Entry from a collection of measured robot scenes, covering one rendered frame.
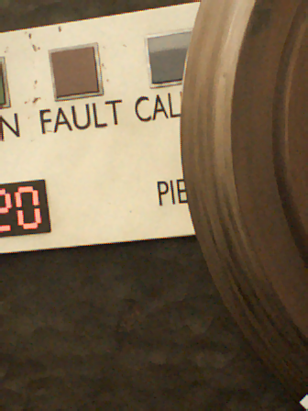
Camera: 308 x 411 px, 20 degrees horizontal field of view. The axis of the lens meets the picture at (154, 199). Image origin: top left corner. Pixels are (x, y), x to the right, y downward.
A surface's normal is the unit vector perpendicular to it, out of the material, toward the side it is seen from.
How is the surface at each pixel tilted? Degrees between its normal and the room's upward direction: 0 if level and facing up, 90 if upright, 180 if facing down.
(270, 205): 90
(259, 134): 90
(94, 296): 90
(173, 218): 90
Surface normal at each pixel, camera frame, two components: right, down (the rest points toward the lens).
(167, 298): -0.23, 0.08
